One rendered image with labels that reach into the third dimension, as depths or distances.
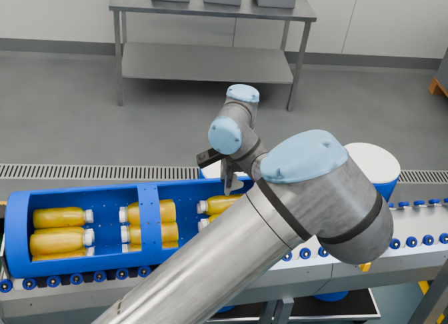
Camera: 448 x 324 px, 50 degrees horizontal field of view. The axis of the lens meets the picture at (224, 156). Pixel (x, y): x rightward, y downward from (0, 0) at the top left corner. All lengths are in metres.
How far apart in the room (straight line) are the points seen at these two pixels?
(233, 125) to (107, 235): 0.80
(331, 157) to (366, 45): 4.63
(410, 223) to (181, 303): 1.59
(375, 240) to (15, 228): 1.14
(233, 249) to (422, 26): 4.86
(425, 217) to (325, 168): 1.60
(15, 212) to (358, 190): 1.15
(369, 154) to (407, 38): 3.24
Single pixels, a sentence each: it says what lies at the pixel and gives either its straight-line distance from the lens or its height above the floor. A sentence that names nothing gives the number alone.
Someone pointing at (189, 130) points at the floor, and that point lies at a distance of 3.95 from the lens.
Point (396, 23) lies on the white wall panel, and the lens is 5.29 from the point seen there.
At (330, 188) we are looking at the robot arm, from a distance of 0.67.
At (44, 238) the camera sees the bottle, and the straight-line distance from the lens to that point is 1.64.
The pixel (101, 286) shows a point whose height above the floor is 0.92.
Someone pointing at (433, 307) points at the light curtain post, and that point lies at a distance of 1.96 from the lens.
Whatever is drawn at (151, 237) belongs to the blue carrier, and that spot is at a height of 1.16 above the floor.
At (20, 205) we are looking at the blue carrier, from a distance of 1.61.
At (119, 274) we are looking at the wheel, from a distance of 1.72.
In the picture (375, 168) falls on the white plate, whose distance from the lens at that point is 2.21.
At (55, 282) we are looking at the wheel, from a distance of 1.74.
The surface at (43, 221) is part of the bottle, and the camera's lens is 1.71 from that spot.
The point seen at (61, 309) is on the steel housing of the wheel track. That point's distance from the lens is 1.81.
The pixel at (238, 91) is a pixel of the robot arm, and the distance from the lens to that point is 1.31.
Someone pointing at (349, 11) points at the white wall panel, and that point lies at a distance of 5.04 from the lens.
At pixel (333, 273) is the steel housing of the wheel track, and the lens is 1.96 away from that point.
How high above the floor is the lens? 2.34
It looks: 39 degrees down
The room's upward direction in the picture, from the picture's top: 7 degrees clockwise
